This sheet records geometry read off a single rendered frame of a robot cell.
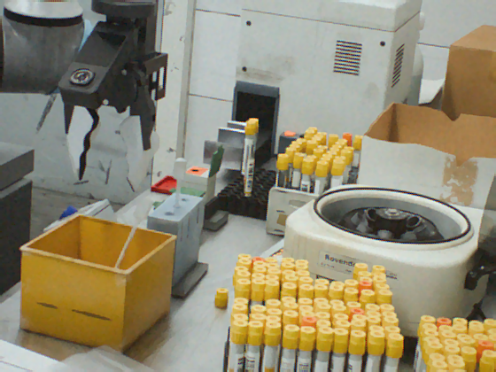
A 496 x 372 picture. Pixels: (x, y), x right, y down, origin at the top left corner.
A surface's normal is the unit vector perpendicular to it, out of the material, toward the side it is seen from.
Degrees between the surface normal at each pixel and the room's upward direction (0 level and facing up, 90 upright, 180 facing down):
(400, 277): 90
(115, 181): 90
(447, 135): 87
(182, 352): 0
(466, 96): 91
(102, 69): 30
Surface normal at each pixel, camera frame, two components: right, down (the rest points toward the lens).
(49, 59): 0.36, 0.37
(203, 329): 0.10, -0.95
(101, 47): -0.05, -0.69
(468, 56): -0.37, 0.22
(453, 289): 0.60, 0.29
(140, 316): 0.94, 0.18
